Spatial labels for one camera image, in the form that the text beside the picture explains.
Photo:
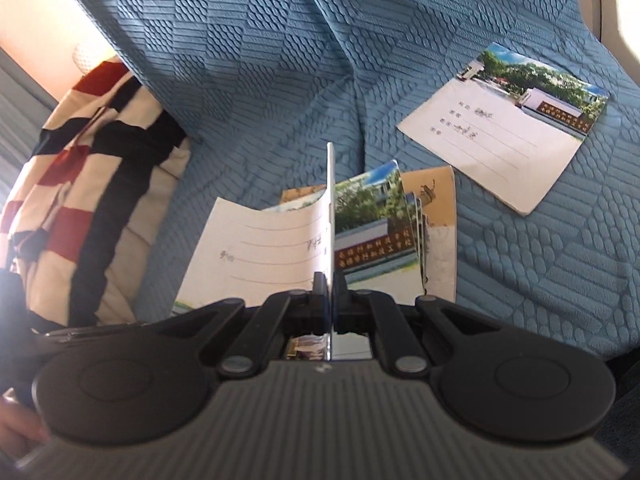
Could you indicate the striped black cream red pillow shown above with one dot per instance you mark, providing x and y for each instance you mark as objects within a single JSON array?
[{"x": 150, "y": 195}]

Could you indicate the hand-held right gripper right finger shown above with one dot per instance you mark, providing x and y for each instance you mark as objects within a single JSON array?
[{"x": 341, "y": 305}]

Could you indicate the grey curtain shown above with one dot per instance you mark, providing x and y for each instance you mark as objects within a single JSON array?
[{"x": 20, "y": 110}]

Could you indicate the school photo notebook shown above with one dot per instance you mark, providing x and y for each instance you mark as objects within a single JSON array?
[
  {"x": 370, "y": 220},
  {"x": 500, "y": 140},
  {"x": 260, "y": 250},
  {"x": 423, "y": 260}
]

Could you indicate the blue quilted bag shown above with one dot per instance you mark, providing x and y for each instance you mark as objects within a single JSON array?
[{"x": 300, "y": 60}]

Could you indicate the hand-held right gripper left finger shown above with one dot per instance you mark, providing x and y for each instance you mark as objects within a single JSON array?
[{"x": 318, "y": 302}]

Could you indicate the person's left hand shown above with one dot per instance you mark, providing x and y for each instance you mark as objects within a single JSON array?
[{"x": 22, "y": 425}]

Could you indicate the tan ink painting book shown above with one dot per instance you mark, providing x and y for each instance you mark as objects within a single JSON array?
[{"x": 440, "y": 230}]

